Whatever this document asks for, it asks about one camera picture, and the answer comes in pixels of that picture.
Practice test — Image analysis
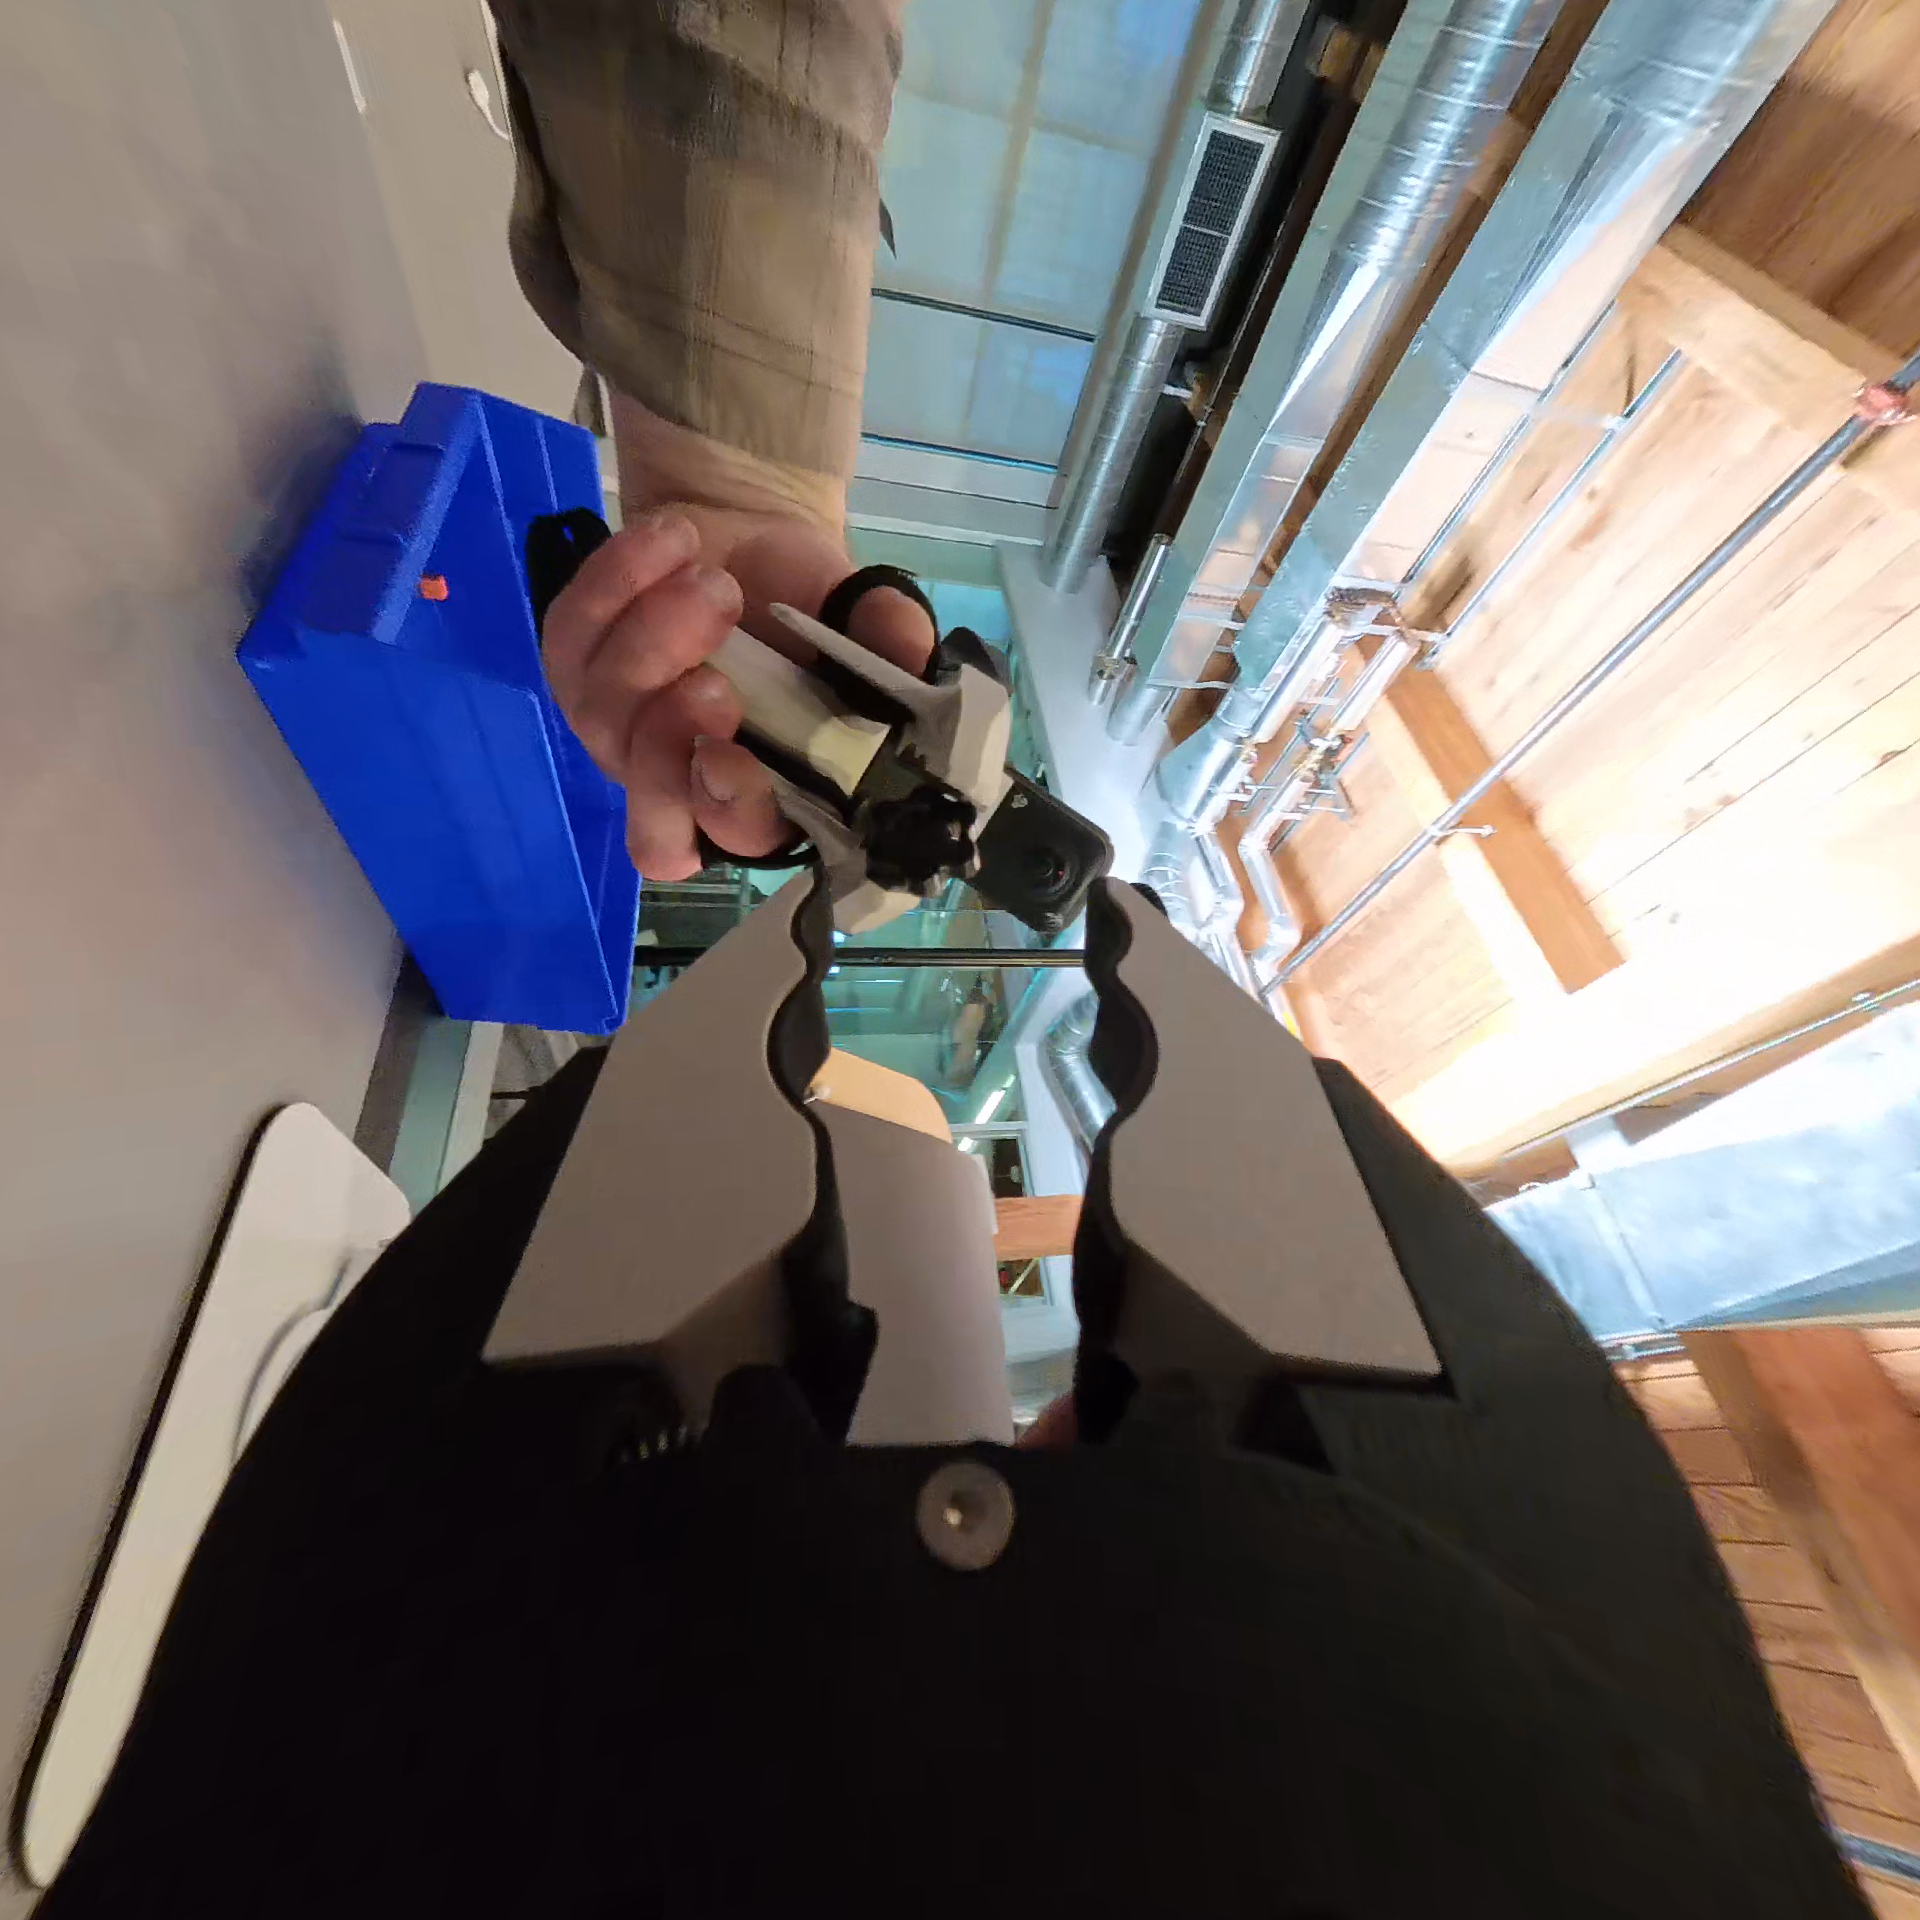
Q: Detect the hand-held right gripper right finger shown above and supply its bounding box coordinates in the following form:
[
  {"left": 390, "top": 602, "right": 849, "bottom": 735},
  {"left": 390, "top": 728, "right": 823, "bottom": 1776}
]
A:
[{"left": 1070, "top": 873, "right": 1446, "bottom": 1444}]

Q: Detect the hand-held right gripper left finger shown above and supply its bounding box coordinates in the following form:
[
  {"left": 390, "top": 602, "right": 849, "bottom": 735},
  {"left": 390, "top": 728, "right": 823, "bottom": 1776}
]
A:
[{"left": 481, "top": 871, "right": 880, "bottom": 1442}]

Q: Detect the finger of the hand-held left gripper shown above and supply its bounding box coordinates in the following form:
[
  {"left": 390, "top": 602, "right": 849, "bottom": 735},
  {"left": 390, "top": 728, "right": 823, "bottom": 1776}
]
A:
[
  {"left": 768, "top": 783, "right": 923, "bottom": 937},
  {"left": 897, "top": 663, "right": 1014, "bottom": 822}
]

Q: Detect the small black spring part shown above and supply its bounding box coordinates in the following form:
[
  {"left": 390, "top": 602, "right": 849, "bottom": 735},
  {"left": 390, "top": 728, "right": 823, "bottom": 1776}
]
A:
[{"left": 863, "top": 790, "right": 986, "bottom": 898}]

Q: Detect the blue plastic bin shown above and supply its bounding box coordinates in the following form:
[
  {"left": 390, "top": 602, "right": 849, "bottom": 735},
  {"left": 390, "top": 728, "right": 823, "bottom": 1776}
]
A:
[{"left": 235, "top": 381, "right": 646, "bottom": 1038}]

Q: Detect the person's left forearm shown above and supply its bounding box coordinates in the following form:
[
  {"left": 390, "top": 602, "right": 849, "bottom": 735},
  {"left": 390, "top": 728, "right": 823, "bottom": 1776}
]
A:
[{"left": 488, "top": 0, "right": 906, "bottom": 529}]

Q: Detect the person's left hand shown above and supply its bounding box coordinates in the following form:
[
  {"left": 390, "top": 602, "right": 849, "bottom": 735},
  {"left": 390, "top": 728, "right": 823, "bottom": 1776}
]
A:
[{"left": 541, "top": 508, "right": 942, "bottom": 886}]

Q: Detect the black pole stand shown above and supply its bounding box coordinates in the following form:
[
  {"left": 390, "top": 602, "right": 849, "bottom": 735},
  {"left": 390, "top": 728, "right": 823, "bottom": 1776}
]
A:
[{"left": 632, "top": 942, "right": 1089, "bottom": 973}]

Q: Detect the white air vent grille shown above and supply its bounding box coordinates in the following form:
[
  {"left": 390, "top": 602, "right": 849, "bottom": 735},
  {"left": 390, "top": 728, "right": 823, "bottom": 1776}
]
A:
[{"left": 1144, "top": 116, "right": 1285, "bottom": 324}]

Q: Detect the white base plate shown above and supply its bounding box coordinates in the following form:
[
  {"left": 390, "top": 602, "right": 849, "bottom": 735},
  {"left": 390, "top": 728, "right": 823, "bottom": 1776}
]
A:
[{"left": 8, "top": 1102, "right": 414, "bottom": 1893}]

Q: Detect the silver ventilation duct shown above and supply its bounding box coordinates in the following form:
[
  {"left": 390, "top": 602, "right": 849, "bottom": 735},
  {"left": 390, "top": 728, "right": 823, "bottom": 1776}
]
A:
[{"left": 1042, "top": 0, "right": 1569, "bottom": 745}]

